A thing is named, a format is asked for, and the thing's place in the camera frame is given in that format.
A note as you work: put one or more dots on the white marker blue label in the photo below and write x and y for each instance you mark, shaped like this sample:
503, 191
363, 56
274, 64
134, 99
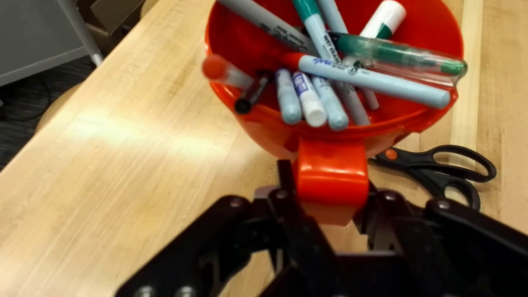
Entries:
312, 107

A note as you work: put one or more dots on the white marker teal cap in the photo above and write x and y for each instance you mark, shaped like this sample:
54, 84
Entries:
318, 33

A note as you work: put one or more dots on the red capped marker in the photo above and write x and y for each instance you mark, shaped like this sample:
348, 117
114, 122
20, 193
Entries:
216, 68

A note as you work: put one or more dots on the clear green pen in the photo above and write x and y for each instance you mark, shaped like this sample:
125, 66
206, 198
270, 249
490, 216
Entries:
406, 54

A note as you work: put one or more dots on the black pen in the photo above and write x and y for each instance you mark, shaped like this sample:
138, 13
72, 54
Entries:
247, 96

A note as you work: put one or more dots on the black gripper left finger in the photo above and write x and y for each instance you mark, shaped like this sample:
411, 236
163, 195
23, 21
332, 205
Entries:
236, 236

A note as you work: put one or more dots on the thick white green marker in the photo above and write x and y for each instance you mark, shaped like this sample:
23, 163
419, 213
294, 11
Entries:
388, 16

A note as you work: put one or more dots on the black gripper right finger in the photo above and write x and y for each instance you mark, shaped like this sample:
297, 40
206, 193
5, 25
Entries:
450, 247

